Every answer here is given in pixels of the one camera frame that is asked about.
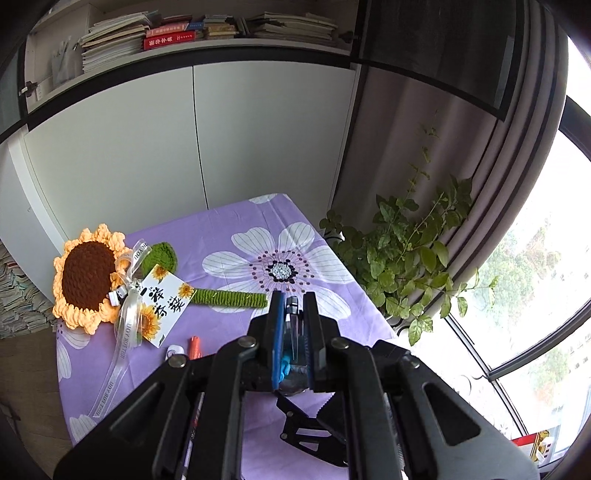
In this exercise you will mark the red and yellow box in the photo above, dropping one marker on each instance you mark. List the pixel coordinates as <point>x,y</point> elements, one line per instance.
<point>531,444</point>

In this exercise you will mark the black window frame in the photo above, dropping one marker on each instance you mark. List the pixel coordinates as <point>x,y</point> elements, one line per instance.
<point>531,355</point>

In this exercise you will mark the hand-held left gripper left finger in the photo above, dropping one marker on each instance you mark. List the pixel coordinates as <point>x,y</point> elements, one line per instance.
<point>277,341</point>

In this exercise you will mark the orange pen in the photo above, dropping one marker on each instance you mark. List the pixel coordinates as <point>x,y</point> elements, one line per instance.
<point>194,347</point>

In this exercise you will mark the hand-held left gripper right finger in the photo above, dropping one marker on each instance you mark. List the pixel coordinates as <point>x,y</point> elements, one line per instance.
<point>311,341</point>

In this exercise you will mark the white bookcase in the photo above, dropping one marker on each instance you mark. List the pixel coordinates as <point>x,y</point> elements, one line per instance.
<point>11,198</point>

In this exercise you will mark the red dictionary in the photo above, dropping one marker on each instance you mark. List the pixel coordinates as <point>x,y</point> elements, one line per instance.
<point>173,40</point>

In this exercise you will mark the mauve curtain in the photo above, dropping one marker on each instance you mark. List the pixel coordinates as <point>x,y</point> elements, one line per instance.
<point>461,152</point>

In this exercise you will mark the small stack of brown books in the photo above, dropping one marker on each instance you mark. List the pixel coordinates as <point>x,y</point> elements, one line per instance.
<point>220,28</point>

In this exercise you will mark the green leafy plant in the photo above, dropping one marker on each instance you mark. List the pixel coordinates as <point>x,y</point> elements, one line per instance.
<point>392,258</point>

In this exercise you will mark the sunflower gift card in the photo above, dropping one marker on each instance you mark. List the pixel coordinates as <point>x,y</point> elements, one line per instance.
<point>164,307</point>

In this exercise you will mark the purple floral tablecloth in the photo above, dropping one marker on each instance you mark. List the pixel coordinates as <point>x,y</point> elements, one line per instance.
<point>198,230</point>

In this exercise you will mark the crochet sunflower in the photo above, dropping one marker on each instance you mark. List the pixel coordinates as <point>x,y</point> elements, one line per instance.
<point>87,277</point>

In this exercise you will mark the stack of white booklets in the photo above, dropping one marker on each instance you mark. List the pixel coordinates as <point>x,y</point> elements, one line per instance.
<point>115,46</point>

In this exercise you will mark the dark glass cabinet door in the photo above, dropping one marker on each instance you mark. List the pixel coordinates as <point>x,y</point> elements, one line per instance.
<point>8,97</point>
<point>438,37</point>

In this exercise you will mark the tall stack of papers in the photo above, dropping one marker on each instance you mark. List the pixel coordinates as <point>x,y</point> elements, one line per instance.
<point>18,295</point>

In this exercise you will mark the white printed ribbon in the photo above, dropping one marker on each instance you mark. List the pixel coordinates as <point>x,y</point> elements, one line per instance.
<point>120,332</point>

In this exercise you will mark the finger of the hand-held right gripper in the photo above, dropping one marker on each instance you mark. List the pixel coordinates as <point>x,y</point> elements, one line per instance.
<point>300,434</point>

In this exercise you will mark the white correction tape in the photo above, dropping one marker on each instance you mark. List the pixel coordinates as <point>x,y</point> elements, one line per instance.
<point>174,351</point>

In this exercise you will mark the white lower cabinet door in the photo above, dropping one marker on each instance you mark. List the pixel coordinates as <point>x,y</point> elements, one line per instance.
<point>277,138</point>
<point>115,161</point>

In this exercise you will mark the clear grey clip pen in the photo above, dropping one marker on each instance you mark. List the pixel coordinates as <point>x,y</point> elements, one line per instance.
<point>292,318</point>

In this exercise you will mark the blue pen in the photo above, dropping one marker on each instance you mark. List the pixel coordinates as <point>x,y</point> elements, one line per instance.
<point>282,369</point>

